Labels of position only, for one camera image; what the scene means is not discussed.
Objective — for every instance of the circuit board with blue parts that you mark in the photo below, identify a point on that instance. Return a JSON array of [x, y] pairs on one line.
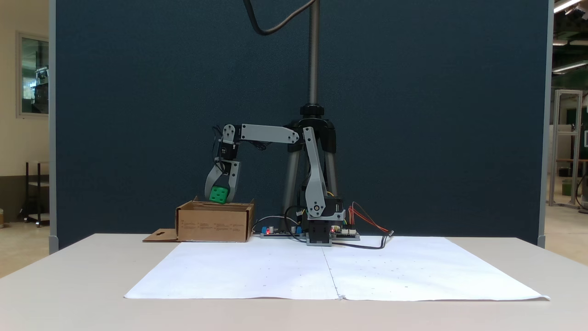
[[280, 234]]

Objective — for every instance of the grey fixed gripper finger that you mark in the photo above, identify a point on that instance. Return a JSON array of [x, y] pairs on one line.
[[233, 191]]

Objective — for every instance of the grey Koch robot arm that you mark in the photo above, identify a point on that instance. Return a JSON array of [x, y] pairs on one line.
[[271, 133]]

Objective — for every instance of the black shelf cart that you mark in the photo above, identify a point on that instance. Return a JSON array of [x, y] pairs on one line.
[[32, 184]]

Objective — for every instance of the green die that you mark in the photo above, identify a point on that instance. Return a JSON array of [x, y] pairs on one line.
[[219, 195]]

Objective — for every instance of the black and silver tripod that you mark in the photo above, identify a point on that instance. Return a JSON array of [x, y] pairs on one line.
[[313, 55]]

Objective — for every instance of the white paper sheet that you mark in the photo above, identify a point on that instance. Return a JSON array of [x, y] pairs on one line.
[[252, 271]]

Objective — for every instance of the ceiling strip light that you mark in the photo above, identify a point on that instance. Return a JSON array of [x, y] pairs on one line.
[[569, 67], [566, 5]]

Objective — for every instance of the silver metal frame rack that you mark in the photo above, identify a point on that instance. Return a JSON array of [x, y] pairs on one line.
[[558, 138]]

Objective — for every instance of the brown cardboard box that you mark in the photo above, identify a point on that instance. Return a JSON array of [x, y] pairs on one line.
[[211, 227]]

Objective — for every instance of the green bin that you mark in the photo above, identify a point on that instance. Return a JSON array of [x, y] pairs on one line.
[[567, 187]]

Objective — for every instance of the grey curved moving gripper finger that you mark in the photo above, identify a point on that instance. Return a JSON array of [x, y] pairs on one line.
[[210, 181]]

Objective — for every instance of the framed wall window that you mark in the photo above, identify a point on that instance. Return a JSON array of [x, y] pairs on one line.
[[34, 73]]

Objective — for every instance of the dark blue partition panel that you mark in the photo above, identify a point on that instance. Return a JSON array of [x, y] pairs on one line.
[[138, 115]]

